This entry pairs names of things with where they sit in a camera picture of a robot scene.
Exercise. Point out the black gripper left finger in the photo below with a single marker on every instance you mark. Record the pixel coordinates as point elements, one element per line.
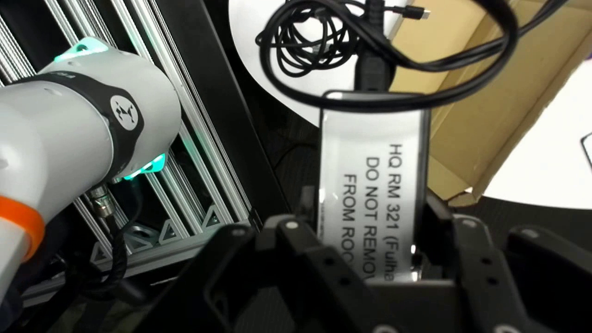
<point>320,290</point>

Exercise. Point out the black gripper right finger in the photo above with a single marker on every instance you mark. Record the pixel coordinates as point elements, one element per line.
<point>536,281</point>

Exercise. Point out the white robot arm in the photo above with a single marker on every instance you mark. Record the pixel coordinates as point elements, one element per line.
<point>226,273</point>

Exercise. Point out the brown cardboard box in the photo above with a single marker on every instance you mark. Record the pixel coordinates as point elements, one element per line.
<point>474,137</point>

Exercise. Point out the aluminium frame stand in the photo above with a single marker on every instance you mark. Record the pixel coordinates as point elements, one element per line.
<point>141,185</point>

